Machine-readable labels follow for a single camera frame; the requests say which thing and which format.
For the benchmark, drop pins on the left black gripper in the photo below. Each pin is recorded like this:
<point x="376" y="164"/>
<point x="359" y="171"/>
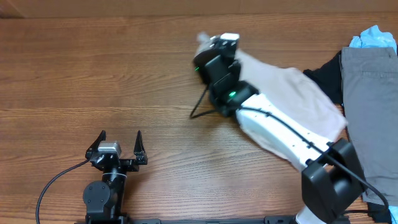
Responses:
<point x="140" y="155"/>

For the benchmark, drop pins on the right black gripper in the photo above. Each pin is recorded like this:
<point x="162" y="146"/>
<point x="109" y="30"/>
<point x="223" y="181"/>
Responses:
<point x="237" y="66"/>

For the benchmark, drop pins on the beige shorts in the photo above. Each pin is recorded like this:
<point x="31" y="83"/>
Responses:
<point x="280" y="109"/>

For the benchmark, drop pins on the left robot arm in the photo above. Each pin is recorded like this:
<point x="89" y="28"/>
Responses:
<point x="104" y="198"/>

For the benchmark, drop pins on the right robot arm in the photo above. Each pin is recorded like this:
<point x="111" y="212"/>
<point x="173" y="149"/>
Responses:
<point x="330" y="184"/>

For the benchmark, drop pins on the black garment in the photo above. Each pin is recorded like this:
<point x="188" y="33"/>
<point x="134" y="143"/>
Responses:
<point x="328" y="78"/>

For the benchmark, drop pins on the grey shorts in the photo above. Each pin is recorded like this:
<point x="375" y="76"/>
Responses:
<point x="369" y="81"/>

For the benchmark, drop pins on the light blue garment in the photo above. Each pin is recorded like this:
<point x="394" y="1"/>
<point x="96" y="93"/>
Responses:
<point x="373" y="38"/>

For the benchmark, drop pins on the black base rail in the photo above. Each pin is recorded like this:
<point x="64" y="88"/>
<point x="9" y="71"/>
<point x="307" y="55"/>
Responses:
<point x="211" y="221"/>

